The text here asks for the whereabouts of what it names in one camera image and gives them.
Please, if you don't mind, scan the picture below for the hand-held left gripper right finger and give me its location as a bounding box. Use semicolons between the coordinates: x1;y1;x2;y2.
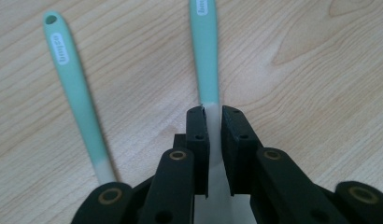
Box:
220;105;350;224

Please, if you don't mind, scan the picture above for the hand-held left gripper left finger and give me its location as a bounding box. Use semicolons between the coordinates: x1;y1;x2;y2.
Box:
137;105;211;224

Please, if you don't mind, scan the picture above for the teal handled white spatula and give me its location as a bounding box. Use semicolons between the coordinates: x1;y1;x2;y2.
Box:
188;0;258;224

